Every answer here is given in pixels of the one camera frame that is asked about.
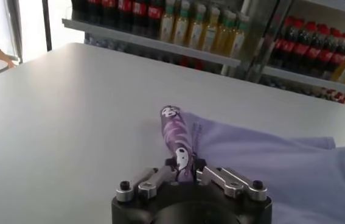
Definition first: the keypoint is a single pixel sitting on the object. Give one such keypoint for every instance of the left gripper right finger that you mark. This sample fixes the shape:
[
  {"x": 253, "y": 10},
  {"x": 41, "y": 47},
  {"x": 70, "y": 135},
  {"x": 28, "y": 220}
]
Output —
[{"x": 230, "y": 182}]

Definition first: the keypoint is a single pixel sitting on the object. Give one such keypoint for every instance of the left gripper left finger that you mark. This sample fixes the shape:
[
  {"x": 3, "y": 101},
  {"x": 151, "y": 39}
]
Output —
[{"x": 151, "y": 182}]

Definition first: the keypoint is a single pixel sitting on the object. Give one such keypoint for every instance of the purple printed t-shirt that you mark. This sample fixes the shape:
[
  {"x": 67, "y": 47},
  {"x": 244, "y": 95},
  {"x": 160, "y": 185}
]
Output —
[{"x": 266, "y": 158}]

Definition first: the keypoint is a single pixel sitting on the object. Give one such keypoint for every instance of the grey metal bottle shelf unit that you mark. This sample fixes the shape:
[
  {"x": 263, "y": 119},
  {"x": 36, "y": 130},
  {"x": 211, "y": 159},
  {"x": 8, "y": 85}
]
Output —
[
  {"x": 306, "y": 79},
  {"x": 148, "y": 41}
]

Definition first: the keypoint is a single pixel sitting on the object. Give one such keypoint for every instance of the cola bottle red cap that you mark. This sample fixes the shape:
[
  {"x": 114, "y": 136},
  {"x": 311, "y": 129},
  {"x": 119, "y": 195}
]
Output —
[
  {"x": 125, "y": 15},
  {"x": 109, "y": 12},
  {"x": 94, "y": 9},
  {"x": 140, "y": 18},
  {"x": 324, "y": 56},
  {"x": 154, "y": 21},
  {"x": 299, "y": 50},
  {"x": 312, "y": 53},
  {"x": 283, "y": 45},
  {"x": 338, "y": 58}
]

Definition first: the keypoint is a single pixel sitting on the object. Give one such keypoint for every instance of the black slanted frame post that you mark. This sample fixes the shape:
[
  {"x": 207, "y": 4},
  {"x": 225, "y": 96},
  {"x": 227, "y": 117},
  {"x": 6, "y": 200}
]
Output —
[{"x": 47, "y": 24}]

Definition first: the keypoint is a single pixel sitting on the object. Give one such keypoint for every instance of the grey slanted frame post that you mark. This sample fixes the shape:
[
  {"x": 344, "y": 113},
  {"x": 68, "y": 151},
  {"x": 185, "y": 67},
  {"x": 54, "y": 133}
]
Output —
[{"x": 14, "y": 27}]

